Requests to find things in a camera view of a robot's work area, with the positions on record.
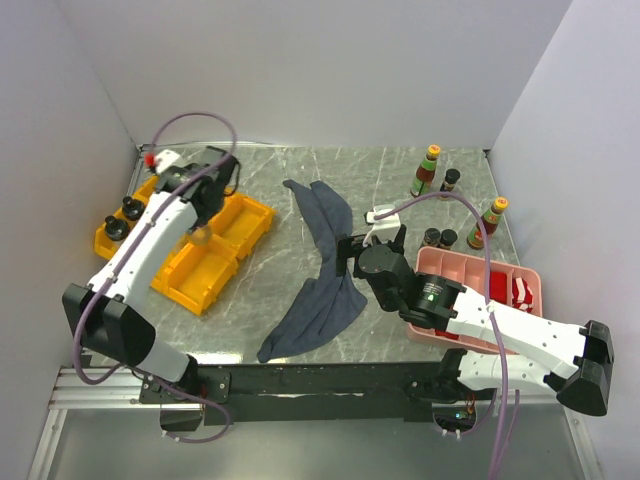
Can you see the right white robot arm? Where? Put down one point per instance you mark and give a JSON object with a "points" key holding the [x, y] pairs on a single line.
{"points": [[570, 362]]}

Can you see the red white packet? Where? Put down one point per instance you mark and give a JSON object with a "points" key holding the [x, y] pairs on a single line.
{"points": [[522, 295]]}

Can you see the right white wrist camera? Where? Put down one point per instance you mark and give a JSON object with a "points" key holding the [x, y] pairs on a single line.
{"points": [[383, 225]]}

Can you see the pink lid spice shaker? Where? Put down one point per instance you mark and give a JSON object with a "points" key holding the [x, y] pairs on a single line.
{"points": [[201, 236]]}

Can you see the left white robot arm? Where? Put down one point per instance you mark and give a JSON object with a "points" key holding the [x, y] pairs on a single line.
{"points": [[105, 314]]}

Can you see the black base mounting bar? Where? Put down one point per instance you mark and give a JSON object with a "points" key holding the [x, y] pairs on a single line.
{"points": [[305, 392]]}

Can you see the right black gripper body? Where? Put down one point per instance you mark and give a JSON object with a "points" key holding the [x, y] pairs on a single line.
{"points": [[386, 303]]}

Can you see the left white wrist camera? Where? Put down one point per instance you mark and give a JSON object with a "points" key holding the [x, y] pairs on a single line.
{"points": [[157, 163]]}

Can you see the yellow compartment bin tray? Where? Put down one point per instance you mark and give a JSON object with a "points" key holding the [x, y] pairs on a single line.
{"points": [[193, 275]]}

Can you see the red packet in tray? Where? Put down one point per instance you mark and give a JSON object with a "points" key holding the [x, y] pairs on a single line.
{"points": [[500, 284]]}

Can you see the green label sauce bottle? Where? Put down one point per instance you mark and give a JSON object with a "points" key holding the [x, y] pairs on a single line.
{"points": [[425, 172]]}

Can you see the dark blue cloth towel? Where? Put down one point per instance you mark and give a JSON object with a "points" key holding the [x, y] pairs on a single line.
{"points": [[326, 305]]}

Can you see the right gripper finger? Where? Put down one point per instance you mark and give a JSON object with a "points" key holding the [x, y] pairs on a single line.
{"points": [[348, 247], [397, 244]]}

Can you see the black cap salt grinder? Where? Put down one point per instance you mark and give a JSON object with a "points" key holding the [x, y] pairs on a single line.
{"points": [[132, 208]]}

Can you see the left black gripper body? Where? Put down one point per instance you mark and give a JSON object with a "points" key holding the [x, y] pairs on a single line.
{"points": [[207, 215]]}

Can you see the red label sauce bottle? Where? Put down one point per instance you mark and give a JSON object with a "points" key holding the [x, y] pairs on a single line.
{"points": [[482, 232]]}

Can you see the pink compartment tray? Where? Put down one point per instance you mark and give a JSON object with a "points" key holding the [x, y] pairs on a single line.
{"points": [[468, 270]]}

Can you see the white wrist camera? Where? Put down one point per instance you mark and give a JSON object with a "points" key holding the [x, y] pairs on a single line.
{"points": [[157, 163], [383, 225]]}

